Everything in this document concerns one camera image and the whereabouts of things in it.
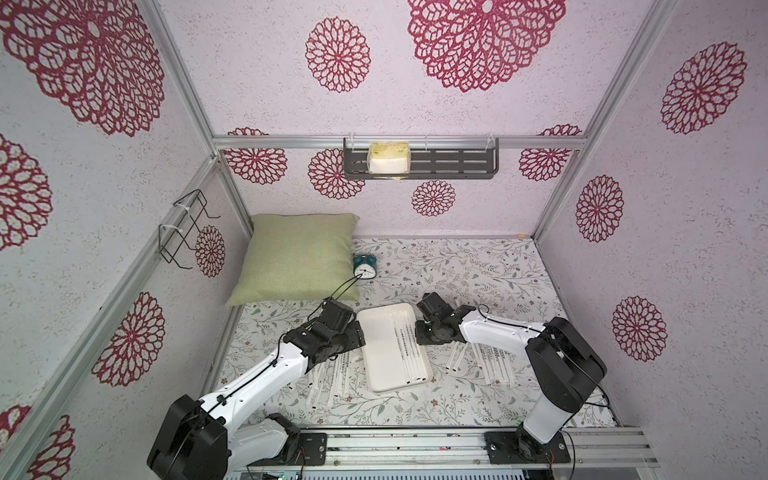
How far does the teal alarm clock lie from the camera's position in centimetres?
105

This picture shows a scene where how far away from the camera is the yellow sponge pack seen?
3.00ft

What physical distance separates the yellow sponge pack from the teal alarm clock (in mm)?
288
